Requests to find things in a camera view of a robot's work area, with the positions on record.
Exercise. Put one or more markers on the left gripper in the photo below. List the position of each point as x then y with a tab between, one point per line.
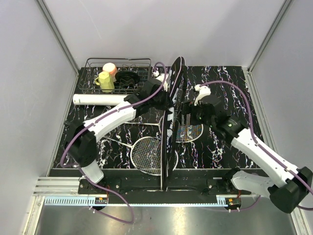
167	103

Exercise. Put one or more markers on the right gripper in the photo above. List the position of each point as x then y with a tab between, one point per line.
190	108

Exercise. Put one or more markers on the black bowl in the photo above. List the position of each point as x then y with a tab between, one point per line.
127	79

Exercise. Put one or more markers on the yellow-green mug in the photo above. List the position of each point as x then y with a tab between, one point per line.
105	82

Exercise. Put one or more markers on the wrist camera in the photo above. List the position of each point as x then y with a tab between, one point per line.
202	92
163	78

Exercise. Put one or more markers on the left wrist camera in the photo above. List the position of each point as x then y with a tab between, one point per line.
163	78

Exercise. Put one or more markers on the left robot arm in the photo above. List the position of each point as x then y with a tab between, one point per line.
85	136

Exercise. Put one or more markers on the badminton racket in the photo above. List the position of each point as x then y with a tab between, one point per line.
145	154
185	133

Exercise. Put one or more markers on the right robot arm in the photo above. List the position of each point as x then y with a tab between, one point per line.
286	185

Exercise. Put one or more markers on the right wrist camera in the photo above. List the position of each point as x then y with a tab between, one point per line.
202	92

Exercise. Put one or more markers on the white shuttlecock tube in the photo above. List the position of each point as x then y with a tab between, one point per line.
98	99

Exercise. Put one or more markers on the wire dish rack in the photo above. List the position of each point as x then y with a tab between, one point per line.
93	66

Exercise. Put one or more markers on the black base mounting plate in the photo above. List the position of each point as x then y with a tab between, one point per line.
184	186

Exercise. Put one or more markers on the pink cup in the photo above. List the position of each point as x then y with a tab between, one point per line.
111	69

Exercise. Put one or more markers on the black racket bag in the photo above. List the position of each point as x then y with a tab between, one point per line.
168	156

